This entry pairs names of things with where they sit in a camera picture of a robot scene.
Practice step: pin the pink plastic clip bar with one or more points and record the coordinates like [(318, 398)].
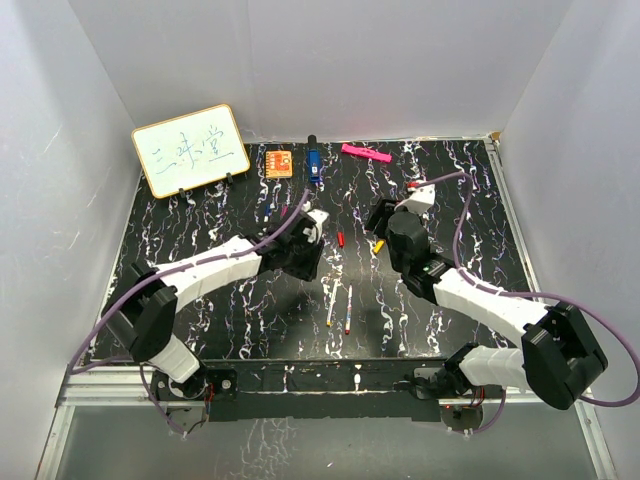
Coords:
[(367, 153)]

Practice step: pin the small yellow-framed whiteboard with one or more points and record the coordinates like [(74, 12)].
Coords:
[(190, 151)]

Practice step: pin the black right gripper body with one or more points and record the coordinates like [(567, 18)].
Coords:
[(398, 263)]

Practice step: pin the small orange notebook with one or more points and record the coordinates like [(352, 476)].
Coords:
[(278, 164)]

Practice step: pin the blue marker pen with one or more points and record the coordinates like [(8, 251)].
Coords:
[(268, 211)]

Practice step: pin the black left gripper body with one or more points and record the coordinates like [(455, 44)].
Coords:
[(302, 259)]

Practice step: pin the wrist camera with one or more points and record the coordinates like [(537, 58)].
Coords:
[(313, 233), (419, 201)]

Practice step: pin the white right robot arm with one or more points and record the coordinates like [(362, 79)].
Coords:
[(554, 353)]

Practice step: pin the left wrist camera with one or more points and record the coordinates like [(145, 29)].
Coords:
[(313, 233)]

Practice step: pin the yellow marker pen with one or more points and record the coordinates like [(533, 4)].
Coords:
[(332, 300)]

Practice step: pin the blue stapler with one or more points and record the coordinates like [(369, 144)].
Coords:
[(313, 160)]

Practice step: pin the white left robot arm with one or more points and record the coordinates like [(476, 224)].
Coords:
[(143, 308)]

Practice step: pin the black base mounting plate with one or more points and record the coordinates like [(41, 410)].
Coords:
[(317, 389)]

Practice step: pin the yellow pen cap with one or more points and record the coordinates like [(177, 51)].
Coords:
[(378, 247)]

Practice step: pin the red marker pen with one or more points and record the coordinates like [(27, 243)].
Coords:
[(348, 314)]

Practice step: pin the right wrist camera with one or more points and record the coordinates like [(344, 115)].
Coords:
[(419, 201)]

